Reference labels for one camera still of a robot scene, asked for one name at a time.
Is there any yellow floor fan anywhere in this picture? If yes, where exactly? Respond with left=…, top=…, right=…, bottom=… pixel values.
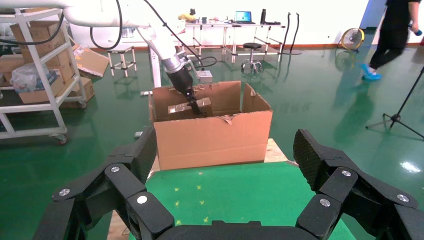
left=340, top=27, right=366, bottom=51

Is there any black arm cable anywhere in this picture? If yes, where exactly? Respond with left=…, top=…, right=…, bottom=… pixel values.
left=0, top=0, right=219, bottom=70

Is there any green table cloth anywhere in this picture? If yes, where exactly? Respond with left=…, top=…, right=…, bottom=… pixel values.
left=129, top=161, right=357, bottom=240

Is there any plain cardboard box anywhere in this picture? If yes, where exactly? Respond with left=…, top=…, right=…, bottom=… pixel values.
left=18, top=71, right=65, bottom=105

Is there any yellow plush toy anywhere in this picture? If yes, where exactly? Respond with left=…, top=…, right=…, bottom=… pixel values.
left=177, top=9, right=197, bottom=23

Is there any person in black clothes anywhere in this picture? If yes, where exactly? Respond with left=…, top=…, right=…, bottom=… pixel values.
left=360, top=0, right=423, bottom=82

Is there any black tripod stand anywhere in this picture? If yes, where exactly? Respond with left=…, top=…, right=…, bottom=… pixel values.
left=365, top=66, right=424, bottom=140

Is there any white wheeled shelf rack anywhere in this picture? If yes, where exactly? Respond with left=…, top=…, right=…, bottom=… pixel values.
left=0, top=8, right=88, bottom=146

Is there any clear plastic bag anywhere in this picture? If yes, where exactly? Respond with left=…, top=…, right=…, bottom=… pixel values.
left=9, top=62, right=51, bottom=94

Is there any small taped cardboard box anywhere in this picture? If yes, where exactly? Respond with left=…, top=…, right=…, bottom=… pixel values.
left=167, top=97, right=213, bottom=121

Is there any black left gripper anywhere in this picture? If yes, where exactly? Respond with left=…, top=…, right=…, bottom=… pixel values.
left=166, top=67, right=207, bottom=117

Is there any folded cardboard sheet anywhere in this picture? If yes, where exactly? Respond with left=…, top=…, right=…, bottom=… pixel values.
left=72, top=44, right=110, bottom=79

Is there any black round stool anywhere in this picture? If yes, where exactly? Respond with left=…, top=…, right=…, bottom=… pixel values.
left=240, top=42, right=264, bottom=74

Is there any white pipe frame table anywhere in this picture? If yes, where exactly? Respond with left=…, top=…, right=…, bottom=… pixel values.
left=183, top=21, right=286, bottom=64

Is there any printed cardboard box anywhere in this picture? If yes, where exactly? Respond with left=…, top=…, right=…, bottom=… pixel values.
left=9, top=20, right=67, bottom=58

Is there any flat cardboard box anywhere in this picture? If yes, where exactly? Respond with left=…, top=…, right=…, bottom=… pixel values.
left=0, top=54, right=26, bottom=88

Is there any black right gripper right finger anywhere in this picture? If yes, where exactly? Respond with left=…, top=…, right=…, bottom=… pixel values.
left=293, top=129, right=424, bottom=240

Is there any cardboard box with tape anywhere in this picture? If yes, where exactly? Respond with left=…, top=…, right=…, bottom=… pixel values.
left=59, top=76, right=95, bottom=109

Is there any black pole stand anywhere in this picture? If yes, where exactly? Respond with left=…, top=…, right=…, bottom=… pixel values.
left=291, top=12, right=303, bottom=56
left=281, top=12, right=293, bottom=55

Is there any open laptop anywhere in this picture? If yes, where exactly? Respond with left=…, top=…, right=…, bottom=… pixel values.
left=234, top=10, right=257, bottom=25

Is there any small white frame stool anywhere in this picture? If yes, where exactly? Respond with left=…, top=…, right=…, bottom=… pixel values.
left=106, top=45, right=137, bottom=78

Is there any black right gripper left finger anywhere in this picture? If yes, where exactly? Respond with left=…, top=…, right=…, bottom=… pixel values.
left=33, top=127, right=175, bottom=240

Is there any large open cardboard carton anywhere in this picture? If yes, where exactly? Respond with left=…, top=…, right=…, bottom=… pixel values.
left=149, top=81, right=274, bottom=172

